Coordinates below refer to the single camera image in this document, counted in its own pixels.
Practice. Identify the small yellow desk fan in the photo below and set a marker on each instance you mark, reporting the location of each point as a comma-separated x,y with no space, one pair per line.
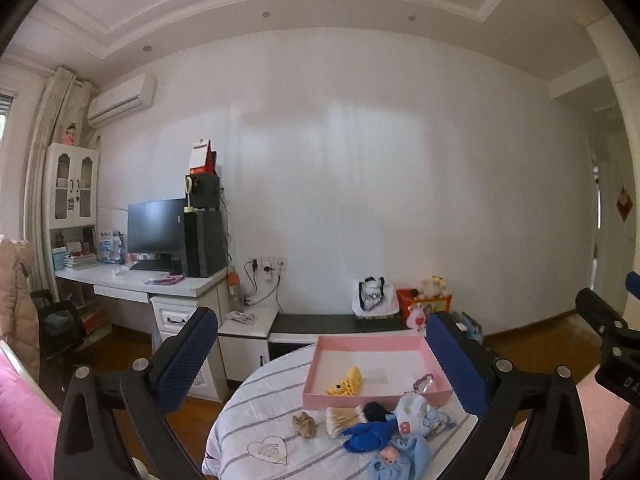
189,185

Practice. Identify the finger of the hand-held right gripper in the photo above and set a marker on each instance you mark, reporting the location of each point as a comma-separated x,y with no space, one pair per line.
634,281
597,310

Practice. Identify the white hutch cabinet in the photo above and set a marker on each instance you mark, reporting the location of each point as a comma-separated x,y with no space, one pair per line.
76,152

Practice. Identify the white tote bag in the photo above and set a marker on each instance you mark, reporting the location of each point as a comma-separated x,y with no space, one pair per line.
375,300

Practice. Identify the blue knitted toy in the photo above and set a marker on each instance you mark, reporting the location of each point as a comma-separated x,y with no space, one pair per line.
367,435

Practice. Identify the window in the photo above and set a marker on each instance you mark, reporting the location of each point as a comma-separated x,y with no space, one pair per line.
6,110

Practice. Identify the red desk calendar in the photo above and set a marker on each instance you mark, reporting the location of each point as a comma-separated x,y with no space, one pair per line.
202,157

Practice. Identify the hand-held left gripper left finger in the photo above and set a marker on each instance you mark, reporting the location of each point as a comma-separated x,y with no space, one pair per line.
182,360

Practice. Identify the pink blanket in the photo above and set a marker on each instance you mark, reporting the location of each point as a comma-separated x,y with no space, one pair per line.
22,410

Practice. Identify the books under desk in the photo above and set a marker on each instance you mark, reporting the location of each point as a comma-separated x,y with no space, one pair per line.
92,317

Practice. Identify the black top low bench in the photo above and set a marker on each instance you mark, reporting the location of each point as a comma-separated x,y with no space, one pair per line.
320,324

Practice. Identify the printed light blue baby cloth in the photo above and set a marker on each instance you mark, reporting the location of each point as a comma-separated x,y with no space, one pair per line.
425,415

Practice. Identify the dark blue knitted pompom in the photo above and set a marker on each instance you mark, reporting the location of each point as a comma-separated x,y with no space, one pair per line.
374,411

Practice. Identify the yellow knitted toy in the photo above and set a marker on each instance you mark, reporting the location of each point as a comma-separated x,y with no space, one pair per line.
346,382

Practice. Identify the beige curtain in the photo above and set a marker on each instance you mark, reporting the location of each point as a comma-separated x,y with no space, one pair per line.
50,110

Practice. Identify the white bed frame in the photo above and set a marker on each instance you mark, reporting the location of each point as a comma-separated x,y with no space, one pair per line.
25,367

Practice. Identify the black computer tower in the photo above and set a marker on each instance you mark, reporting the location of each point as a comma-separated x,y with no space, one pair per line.
205,242

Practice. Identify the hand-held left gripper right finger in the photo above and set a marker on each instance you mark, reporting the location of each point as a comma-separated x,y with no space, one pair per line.
455,360

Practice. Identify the red door decoration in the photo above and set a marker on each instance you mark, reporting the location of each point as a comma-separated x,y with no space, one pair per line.
623,204

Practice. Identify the black computer monitor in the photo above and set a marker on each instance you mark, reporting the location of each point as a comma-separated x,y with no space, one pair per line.
155,225

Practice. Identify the blue wipes packet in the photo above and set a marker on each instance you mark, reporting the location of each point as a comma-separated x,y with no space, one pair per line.
111,247

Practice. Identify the beige padded coat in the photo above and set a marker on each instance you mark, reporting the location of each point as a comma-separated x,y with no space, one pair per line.
17,300

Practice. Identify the beige plush toy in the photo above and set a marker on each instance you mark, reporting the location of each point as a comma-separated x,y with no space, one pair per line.
432,287

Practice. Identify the light blue baby hat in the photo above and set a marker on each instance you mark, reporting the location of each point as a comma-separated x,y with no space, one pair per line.
405,455

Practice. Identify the pink clear hair clip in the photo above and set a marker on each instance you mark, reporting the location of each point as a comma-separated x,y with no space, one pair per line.
424,384

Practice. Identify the white wall outlets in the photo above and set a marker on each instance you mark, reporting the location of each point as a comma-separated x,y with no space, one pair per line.
267,263

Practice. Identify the pink shallow box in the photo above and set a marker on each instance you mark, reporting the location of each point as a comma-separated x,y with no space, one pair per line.
320,400

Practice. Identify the pink plush toy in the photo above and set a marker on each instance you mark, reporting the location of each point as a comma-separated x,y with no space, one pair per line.
416,316

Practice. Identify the black keyboard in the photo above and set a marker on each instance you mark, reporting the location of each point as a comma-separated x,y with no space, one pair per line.
155,265

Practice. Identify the stack of books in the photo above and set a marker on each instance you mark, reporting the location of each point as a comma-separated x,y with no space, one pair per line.
75,260

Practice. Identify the bag of cotton swabs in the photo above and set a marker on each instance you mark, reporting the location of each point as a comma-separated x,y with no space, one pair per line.
345,420

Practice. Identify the brown hair scrunchie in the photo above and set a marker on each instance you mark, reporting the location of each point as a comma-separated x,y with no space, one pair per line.
303,424

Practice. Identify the white door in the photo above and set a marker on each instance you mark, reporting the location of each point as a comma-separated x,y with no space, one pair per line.
612,240

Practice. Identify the pink pencil case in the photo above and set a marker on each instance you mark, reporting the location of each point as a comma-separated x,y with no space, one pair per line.
164,279

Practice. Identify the white computer desk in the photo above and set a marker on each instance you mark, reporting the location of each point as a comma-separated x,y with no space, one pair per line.
125,282

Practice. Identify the striped white tablecloth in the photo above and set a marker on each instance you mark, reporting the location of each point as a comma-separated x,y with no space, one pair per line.
260,395

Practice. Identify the white air conditioner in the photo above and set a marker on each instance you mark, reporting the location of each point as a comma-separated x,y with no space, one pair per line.
120,100

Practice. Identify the small doll figurine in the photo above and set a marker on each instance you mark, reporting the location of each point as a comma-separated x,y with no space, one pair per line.
69,135

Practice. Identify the blue picture books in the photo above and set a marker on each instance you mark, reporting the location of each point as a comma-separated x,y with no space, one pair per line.
472,327

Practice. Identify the pink printed pouch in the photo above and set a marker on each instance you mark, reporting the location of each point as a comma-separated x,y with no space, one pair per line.
241,317

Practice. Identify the black office chair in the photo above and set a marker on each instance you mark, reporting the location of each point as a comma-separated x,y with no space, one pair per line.
57,325

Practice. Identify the low white cabinet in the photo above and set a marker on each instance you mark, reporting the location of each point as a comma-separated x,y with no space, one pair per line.
245,345

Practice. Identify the red toy box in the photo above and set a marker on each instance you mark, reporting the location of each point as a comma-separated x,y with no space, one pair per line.
440,305

